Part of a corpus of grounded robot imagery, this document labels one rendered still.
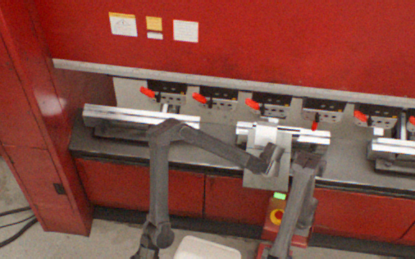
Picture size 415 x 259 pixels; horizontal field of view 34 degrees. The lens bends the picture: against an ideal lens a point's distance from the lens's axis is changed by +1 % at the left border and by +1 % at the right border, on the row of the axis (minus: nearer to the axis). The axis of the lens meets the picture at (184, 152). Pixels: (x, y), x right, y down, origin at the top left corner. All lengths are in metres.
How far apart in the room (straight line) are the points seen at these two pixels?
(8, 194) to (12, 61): 1.76
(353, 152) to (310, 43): 0.85
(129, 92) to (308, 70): 1.89
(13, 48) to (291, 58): 0.91
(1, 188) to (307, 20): 2.28
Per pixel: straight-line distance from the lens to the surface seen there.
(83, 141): 3.00
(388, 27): 2.24
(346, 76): 2.46
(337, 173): 2.97
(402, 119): 3.19
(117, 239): 3.74
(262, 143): 2.84
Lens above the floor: 3.52
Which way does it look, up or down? 64 degrees down
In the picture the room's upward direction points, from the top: 1 degrees counter-clockwise
